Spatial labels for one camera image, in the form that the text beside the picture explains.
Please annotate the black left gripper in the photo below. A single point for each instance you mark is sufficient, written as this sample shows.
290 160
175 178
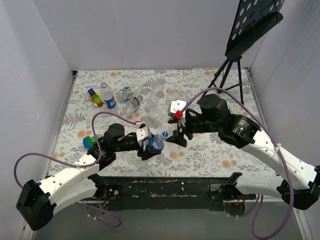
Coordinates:
143 149

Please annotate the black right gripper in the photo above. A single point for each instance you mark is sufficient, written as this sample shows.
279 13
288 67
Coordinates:
183 131

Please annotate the Pocari Sweat cap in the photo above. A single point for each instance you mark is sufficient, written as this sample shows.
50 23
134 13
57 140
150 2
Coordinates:
164 134

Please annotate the Pocari Sweat plastic bottle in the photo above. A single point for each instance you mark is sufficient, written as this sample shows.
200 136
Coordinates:
157 141

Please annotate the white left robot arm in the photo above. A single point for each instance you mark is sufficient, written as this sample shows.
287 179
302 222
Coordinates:
40 201

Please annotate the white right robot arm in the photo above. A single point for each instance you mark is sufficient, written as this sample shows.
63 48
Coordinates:
292 174

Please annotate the tall clear plastic bottle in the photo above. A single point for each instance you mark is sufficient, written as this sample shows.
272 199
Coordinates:
157 89

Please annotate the clear bottle black label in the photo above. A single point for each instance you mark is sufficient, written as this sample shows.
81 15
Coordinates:
132 106

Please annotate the small labelled clear bottle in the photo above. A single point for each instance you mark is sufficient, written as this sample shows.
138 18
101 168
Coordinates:
129 91

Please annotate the Pepsi plastic bottle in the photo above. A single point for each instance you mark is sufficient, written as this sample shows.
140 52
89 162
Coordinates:
107 95

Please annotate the blue green toy block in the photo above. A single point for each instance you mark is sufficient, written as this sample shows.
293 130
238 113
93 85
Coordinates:
89 142

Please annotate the colourful toy block car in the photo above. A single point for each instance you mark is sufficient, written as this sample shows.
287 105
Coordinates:
95 98

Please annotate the black music stand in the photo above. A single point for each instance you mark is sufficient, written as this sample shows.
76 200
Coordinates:
253 19

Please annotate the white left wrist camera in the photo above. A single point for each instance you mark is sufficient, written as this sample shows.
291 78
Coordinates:
143 134

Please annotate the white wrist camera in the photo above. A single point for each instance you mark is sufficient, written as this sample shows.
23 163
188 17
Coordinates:
143 134
177 106

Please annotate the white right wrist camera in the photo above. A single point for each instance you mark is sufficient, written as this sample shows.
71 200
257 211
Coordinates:
177 106

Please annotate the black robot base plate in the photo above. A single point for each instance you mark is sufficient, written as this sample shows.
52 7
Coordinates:
160 193

